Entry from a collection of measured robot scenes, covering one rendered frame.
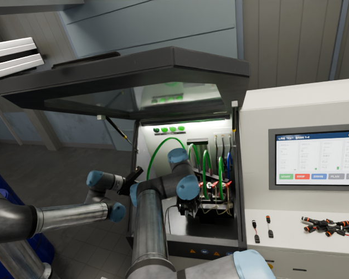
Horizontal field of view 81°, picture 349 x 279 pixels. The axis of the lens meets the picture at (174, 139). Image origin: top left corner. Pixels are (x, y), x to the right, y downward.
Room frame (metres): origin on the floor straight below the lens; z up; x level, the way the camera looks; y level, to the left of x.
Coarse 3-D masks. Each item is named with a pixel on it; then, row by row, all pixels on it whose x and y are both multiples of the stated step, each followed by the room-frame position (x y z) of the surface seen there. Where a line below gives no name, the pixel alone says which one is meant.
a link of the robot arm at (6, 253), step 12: (24, 240) 0.51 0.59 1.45; (0, 252) 0.46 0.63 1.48; (12, 252) 0.47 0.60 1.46; (24, 252) 0.48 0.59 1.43; (12, 264) 0.45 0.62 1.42; (24, 264) 0.46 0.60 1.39; (36, 264) 0.49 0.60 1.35; (48, 264) 0.53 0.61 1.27; (24, 276) 0.45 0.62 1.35; (36, 276) 0.46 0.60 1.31; (48, 276) 0.48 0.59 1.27
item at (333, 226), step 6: (312, 222) 0.61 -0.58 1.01; (318, 222) 0.60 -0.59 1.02; (324, 222) 0.58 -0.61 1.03; (330, 222) 0.60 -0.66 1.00; (342, 222) 0.57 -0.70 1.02; (348, 222) 0.58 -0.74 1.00; (306, 228) 0.58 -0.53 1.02; (312, 228) 0.59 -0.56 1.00; (318, 228) 0.57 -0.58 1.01; (324, 228) 0.57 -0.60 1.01; (330, 228) 0.56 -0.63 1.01; (336, 228) 0.56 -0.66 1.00; (342, 228) 0.55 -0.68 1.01; (348, 228) 0.54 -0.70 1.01; (330, 234) 0.54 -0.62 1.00; (342, 234) 0.53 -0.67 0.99; (348, 234) 0.53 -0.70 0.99
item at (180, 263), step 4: (172, 256) 0.74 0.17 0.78; (176, 256) 0.73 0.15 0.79; (172, 260) 0.74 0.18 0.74; (176, 260) 0.73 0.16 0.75; (180, 260) 0.72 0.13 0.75; (184, 260) 0.71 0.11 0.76; (188, 260) 0.71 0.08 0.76; (192, 260) 0.70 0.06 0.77; (196, 260) 0.69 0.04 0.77; (200, 260) 0.68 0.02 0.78; (204, 260) 0.67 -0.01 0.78; (208, 260) 0.67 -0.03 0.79; (176, 264) 0.74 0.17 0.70; (180, 264) 0.73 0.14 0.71; (184, 264) 0.72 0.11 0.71; (188, 264) 0.71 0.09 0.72; (192, 264) 0.70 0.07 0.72; (196, 264) 0.69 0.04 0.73; (176, 268) 0.74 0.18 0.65; (180, 268) 0.73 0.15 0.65; (184, 268) 0.72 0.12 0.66
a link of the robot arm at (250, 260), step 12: (240, 252) 0.19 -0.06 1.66; (252, 252) 0.18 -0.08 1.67; (204, 264) 0.18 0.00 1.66; (216, 264) 0.17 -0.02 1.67; (228, 264) 0.17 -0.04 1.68; (240, 264) 0.16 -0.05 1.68; (252, 264) 0.16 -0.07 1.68; (264, 264) 0.16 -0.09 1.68; (180, 276) 0.17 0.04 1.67; (192, 276) 0.16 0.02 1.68; (204, 276) 0.16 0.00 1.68; (216, 276) 0.15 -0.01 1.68; (228, 276) 0.15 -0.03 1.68; (240, 276) 0.14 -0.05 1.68; (252, 276) 0.14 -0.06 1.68; (264, 276) 0.14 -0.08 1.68
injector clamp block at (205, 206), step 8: (208, 200) 0.92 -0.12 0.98; (232, 200) 0.88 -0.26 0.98; (200, 208) 0.88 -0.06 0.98; (208, 208) 0.86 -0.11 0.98; (224, 208) 0.84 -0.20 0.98; (232, 208) 0.82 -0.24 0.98; (200, 216) 0.88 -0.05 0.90; (208, 216) 0.86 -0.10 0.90; (216, 216) 0.85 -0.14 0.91; (224, 216) 0.83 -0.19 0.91; (232, 216) 0.82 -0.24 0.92
